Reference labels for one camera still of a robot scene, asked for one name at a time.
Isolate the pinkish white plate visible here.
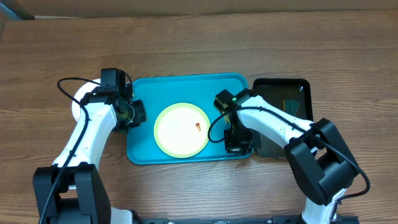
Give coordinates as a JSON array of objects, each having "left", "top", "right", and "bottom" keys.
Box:
[{"left": 71, "top": 78, "right": 102, "bottom": 124}]

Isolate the yellow plate with sauce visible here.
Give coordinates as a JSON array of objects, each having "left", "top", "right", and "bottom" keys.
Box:
[{"left": 154, "top": 103, "right": 210, "bottom": 159}]

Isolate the green yellow sponge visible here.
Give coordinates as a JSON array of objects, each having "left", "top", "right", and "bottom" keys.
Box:
[{"left": 282, "top": 100, "right": 300, "bottom": 117}]

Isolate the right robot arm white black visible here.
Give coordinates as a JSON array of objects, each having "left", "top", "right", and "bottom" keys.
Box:
[{"left": 214, "top": 89, "right": 360, "bottom": 223}]

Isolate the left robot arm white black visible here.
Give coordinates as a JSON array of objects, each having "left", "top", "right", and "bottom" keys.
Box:
[{"left": 33, "top": 93, "right": 147, "bottom": 223}]

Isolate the black tray with water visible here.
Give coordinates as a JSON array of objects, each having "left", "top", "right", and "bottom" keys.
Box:
[{"left": 252, "top": 78, "right": 314, "bottom": 159}]

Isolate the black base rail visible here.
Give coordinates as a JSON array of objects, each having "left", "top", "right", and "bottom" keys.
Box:
[{"left": 133, "top": 214, "right": 360, "bottom": 224}]

